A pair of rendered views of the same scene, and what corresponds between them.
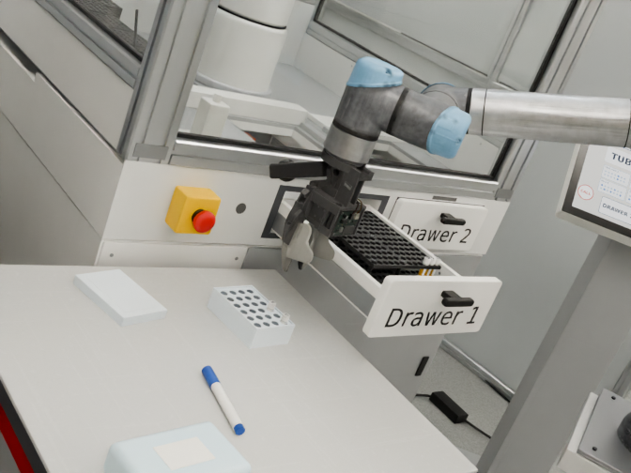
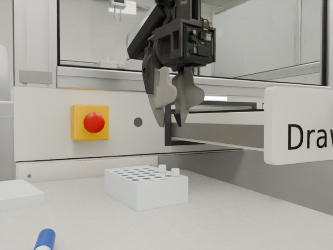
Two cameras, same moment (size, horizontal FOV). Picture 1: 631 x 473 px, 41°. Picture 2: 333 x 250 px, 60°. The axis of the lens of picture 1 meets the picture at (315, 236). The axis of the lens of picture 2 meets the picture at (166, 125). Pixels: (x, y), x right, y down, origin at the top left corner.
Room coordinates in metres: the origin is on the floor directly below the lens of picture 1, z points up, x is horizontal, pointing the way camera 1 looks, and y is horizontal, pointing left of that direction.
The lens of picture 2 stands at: (0.83, -0.12, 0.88)
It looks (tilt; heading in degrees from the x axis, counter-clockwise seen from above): 1 degrees down; 18
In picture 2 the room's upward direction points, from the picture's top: straight up
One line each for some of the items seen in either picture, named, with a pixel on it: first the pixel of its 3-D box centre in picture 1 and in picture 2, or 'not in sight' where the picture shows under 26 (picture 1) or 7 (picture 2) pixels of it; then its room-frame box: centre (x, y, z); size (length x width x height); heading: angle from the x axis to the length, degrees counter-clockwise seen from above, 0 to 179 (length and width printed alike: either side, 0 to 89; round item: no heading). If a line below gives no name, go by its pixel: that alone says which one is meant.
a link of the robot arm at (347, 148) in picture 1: (350, 144); not in sight; (1.28, 0.00, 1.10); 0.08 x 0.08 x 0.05
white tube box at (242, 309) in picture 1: (250, 315); (143, 184); (1.25, 0.05, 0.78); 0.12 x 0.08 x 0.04; 49
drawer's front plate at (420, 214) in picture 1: (436, 225); not in sight; (1.81, -0.24, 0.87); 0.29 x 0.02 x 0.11; 134
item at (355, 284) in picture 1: (361, 250); (245, 127); (1.51, -0.09, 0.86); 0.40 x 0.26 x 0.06; 44
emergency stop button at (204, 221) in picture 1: (202, 220); (93, 122); (1.33, 0.19, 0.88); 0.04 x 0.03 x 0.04; 134
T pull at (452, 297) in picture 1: (453, 297); not in sight; (1.34, -0.26, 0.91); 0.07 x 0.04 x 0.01; 134
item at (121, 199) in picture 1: (228, 123); (155, 121); (1.97, 0.29, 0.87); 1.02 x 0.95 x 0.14; 134
